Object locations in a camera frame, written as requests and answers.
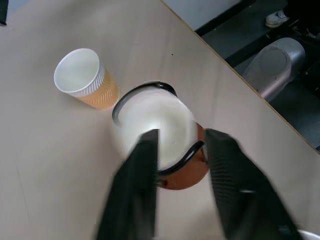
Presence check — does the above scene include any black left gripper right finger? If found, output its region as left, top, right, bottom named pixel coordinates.
left=203, top=128, right=305, bottom=240

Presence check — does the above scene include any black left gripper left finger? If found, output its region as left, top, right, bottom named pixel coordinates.
left=96, top=128, right=160, bottom=240

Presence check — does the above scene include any orange ribbed paper cup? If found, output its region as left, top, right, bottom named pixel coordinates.
left=111, top=80, right=210, bottom=191
left=53, top=48, right=121, bottom=111

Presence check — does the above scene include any white rounded object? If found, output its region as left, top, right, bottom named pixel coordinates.
left=298, top=229, right=320, bottom=240

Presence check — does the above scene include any white sneaker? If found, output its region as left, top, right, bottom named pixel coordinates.
left=265, top=9, right=291, bottom=28

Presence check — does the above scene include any black object at table edge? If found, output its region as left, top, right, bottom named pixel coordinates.
left=0, top=0, right=9, bottom=26

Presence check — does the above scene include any black metal floor frame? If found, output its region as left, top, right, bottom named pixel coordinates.
left=194, top=0, right=320, bottom=68

